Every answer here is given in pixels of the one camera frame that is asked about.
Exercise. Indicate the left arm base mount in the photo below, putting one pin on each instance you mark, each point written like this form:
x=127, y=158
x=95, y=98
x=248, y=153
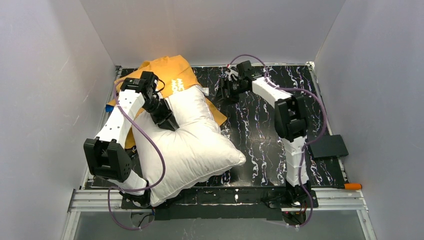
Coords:
x=130, y=200

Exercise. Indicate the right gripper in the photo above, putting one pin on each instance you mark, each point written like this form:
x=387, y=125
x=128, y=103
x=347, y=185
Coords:
x=227, y=88

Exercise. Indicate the aluminium frame rail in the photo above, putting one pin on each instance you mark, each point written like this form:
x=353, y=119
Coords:
x=88, y=215

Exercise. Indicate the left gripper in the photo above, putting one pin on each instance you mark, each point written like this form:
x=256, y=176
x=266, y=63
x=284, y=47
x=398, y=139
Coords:
x=161, y=115

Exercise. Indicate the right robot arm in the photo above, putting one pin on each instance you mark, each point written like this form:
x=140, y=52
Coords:
x=290, y=115

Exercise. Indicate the white pillow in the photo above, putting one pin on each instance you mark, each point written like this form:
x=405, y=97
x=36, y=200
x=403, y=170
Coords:
x=192, y=154

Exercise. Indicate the orange handled tool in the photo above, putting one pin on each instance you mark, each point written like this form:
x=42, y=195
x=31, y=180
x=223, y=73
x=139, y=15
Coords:
x=345, y=186

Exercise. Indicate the black plate on table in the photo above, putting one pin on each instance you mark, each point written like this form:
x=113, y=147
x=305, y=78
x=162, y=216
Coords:
x=329, y=146

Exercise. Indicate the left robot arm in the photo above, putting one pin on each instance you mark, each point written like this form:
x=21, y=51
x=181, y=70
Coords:
x=105, y=153

